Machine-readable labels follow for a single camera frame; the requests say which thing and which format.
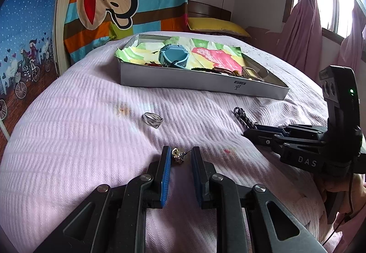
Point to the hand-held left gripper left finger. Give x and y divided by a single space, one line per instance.
165 178

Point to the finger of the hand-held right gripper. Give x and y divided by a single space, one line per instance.
286 141
300 129

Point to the person's right hand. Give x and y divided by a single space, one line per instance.
337 186

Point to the blue printed wardrobe cover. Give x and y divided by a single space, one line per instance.
25 12

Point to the blue wrist watch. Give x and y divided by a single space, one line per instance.
174 55

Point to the gold earring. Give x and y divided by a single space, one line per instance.
176 155

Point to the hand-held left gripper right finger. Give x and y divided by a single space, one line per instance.
197 178

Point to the grey cardboard box tray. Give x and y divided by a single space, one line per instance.
200 81

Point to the yellow pillow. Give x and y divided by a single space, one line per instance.
214 25

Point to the silver hair clip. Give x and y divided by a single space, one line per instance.
253 73

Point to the dark wooden headboard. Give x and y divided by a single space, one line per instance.
206 8

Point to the colourful patterned cloth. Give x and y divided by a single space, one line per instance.
217 54

